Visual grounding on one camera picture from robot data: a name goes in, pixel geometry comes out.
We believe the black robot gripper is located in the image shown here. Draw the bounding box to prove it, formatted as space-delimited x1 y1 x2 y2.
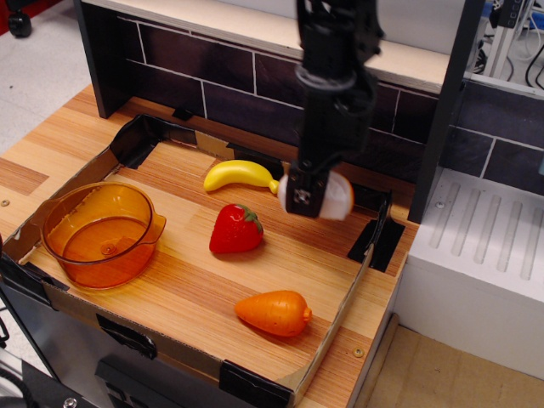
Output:
284 82 377 218

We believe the white and orange toy sushi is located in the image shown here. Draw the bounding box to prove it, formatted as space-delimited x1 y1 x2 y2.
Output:
277 172 354 220

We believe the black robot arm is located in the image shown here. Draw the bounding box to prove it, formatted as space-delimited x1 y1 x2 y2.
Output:
277 1 383 220

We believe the orange transparent plastic pot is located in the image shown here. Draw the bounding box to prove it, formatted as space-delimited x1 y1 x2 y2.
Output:
32 182 167 289

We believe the yellow toy banana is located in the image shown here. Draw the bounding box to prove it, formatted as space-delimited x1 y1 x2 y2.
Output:
203 160 280 195

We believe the red toy strawberry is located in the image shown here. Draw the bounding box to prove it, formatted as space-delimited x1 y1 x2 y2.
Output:
209 204 264 253

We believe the orange toy carrot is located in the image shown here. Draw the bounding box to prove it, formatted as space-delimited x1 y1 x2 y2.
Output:
234 290 313 337

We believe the dark brick backsplash shelf unit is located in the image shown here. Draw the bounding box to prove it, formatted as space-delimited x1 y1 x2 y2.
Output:
75 1 465 223

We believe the white ridged sink drainboard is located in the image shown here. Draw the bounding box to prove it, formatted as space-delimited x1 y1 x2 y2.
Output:
394 170 543 378

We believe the black caster wheel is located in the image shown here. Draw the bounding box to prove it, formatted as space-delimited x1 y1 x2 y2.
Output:
8 10 32 38

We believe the white aluminium frame with cables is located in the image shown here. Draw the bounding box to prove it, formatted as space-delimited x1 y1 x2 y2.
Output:
469 1 543 99

